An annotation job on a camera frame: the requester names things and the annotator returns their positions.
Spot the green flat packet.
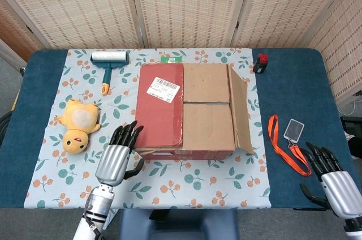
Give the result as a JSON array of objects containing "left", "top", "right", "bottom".
[{"left": 160, "top": 55, "right": 184, "bottom": 64}]

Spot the dark blue table cover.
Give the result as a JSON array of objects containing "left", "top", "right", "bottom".
[{"left": 0, "top": 48, "right": 362, "bottom": 209}]

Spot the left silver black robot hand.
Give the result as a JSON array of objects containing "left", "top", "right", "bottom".
[{"left": 95, "top": 120, "right": 145, "bottom": 187}]

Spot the floral fruit print tablecloth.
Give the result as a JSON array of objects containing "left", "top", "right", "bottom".
[{"left": 24, "top": 48, "right": 272, "bottom": 209}]

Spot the clear badge card holder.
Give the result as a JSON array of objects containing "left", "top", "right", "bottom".
[{"left": 283, "top": 118, "right": 305, "bottom": 142}]

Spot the yellow plush toy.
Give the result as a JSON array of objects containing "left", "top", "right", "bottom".
[{"left": 55, "top": 98, "right": 102, "bottom": 155}]

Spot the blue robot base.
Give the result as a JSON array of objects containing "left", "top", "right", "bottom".
[{"left": 118, "top": 208, "right": 240, "bottom": 240}]

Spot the black cable bundle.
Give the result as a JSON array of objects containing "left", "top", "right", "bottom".
[{"left": 0, "top": 111, "right": 12, "bottom": 144}]

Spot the red cardboard shipping box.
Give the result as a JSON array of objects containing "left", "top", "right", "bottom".
[{"left": 132, "top": 63, "right": 257, "bottom": 161}]

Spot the black plastic bin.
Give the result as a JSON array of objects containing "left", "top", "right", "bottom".
[{"left": 341, "top": 115, "right": 362, "bottom": 150}]

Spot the white wall cable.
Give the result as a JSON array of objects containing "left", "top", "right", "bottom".
[{"left": 338, "top": 95, "right": 362, "bottom": 116}]

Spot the orange lanyard strap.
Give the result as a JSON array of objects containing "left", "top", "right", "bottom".
[{"left": 268, "top": 114, "right": 313, "bottom": 177}]

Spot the teal lint roller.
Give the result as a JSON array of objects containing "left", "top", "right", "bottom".
[{"left": 90, "top": 50, "right": 130, "bottom": 96}]

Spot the black ink bottle red cap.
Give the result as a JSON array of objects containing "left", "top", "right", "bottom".
[{"left": 252, "top": 53, "right": 269, "bottom": 74}]

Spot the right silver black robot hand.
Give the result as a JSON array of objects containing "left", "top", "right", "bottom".
[{"left": 299, "top": 142, "right": 362, "bottom": 220}]

